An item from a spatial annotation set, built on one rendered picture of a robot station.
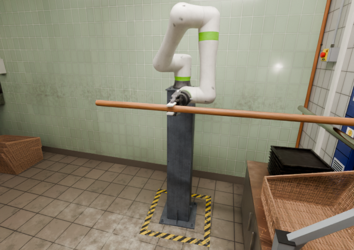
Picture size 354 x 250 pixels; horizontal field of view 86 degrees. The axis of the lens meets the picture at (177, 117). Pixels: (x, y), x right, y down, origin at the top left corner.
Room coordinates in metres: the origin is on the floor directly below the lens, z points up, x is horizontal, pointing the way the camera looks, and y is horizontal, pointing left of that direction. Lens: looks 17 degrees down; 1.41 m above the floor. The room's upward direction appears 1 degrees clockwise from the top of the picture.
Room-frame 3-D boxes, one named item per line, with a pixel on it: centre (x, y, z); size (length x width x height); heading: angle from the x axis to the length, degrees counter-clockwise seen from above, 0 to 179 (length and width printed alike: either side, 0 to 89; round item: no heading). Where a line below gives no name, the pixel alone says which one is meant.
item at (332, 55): (1.52, -1.16, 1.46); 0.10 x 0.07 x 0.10; 165
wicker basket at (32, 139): (2.25, 2.22, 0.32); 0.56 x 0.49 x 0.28; 83
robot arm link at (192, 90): (1.17, -0.06, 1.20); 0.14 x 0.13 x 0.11; 166
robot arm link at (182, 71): (1.47, -0.03, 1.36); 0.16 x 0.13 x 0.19; 114
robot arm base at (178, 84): (1.53, -0.05, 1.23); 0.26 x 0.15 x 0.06; 170
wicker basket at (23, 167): (2.25, 2.23, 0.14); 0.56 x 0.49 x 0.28; 81
